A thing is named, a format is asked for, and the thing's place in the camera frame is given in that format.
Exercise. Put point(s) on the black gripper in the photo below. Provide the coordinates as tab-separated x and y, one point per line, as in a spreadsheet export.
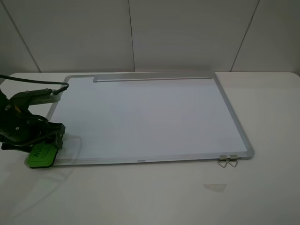
21	130

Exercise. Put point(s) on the green whiteboard eraser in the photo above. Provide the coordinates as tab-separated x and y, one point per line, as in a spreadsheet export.
42	155

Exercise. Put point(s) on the silver framed whiteboard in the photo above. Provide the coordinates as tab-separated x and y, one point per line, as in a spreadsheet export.
146	122

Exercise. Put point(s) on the silver marker tray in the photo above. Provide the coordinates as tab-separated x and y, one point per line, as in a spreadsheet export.
149	76

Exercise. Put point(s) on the clear tape piece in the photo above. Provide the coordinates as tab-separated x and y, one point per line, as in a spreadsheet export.
218	188

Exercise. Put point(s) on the left metal hanging clip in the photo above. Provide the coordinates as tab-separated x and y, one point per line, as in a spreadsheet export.
223	161

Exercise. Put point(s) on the metal hanging clip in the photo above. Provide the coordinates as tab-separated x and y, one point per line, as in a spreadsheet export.
233	160
223	161

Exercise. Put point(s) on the right metal hanging clip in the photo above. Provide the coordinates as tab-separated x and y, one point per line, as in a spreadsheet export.
233	160

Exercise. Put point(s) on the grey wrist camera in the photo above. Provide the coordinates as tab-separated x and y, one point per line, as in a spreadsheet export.
34	97

